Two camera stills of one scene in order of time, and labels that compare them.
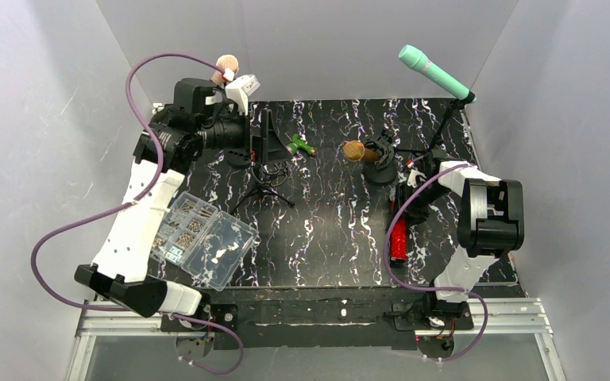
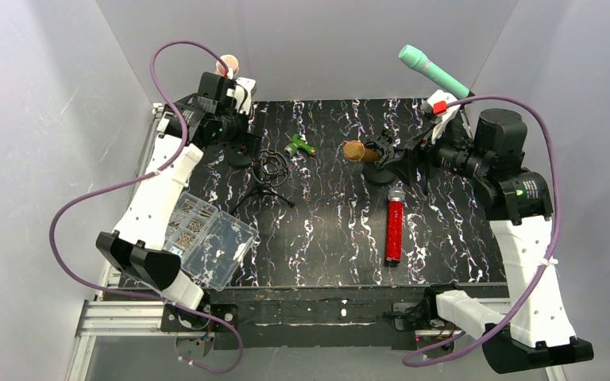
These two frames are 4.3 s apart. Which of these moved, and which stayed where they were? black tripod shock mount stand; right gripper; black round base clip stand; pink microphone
Moved: right gripper
Stayed: black round base clip stand; black tripod shock mount stand; pink microphone
